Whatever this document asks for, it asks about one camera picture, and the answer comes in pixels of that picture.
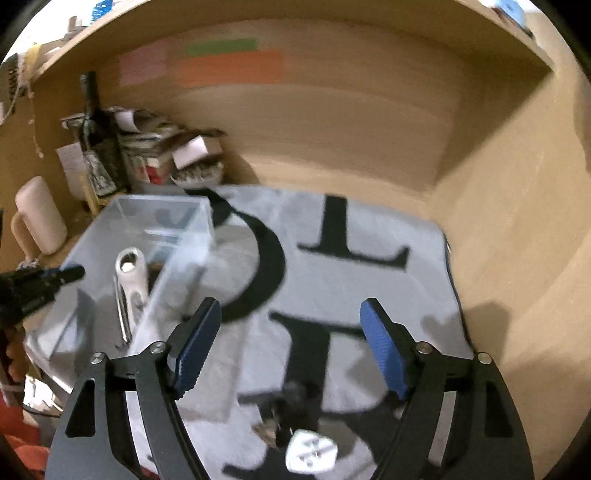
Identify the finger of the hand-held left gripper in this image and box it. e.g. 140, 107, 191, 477
0, 264, 86, 326

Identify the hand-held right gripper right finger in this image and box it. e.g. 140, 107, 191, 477
359, 298, 536, 480

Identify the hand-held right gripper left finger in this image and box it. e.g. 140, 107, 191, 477
46, 296, 222, 480

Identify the clear plastic container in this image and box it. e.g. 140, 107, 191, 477
25, 195, 218, 407

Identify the white hand tool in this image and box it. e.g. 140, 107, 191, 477
115, 248, 149, 333

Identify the bunch of keys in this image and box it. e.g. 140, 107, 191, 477
240, 382, 324, 450

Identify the white plug adapter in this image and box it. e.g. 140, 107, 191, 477
285, 429, 337, 474

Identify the beige mug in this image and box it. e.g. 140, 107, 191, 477
11, 176, 68, 259

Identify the white note paper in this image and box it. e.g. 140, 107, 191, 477
56, 143, 88, 190

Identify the grey mat with black letters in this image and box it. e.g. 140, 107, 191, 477
124, 185, 476, 480

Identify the dark wine bottle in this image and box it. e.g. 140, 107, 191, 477
79, 71, 127, 197

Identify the red and white box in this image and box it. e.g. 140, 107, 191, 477
134, 157, 174, 183

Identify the red cloth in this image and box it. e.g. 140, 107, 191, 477
0, 406, 51, 480

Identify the white bowl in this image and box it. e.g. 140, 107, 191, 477
170, 161, 225, 186

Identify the stack of papers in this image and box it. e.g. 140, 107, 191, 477
62, 106, 227, 185

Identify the patterned headband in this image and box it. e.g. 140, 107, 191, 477
0, 53, 24, 125

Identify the white card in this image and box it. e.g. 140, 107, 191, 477
172, 136, 208, 169

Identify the pink sticky note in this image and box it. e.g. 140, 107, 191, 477
119, 46, 169, 86

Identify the wooden shelf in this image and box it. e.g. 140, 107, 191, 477
28, 0, 555, 86

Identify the orange sticky note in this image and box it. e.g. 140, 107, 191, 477
175, 51, 286, 88

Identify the green sticky note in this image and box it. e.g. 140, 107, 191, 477
186, 38, 258, 55

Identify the blue box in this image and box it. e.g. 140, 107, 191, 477
501, 0, 525, 24

